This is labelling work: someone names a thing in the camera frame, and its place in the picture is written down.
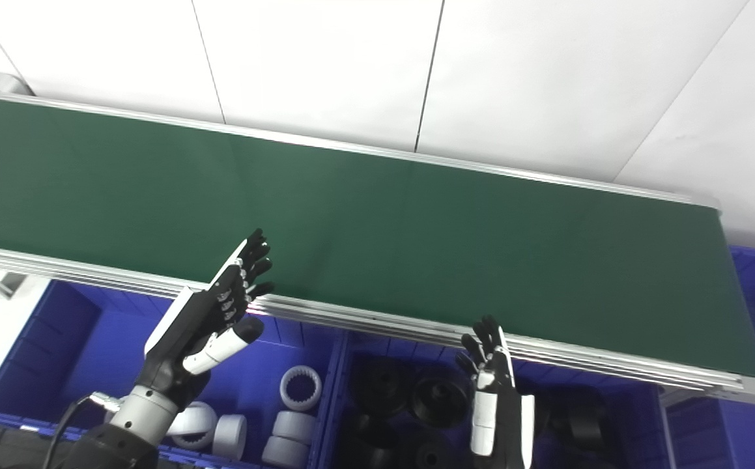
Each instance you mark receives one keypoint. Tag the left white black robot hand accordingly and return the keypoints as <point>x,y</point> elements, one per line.
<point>182,332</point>

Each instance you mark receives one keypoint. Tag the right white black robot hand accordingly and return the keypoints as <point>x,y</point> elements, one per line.
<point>498,417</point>

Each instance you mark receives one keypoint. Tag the black round flanged part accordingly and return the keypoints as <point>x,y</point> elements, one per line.
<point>372,451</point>
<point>441,395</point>
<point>430,454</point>
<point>380,385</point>
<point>585,418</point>

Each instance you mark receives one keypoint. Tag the blue bin with white parts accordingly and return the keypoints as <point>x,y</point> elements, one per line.
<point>90,352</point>

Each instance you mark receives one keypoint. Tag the blue bin with black parts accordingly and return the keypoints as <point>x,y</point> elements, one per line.
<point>403,352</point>

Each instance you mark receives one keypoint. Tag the green conveyor belt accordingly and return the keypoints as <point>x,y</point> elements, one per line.
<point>377,247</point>

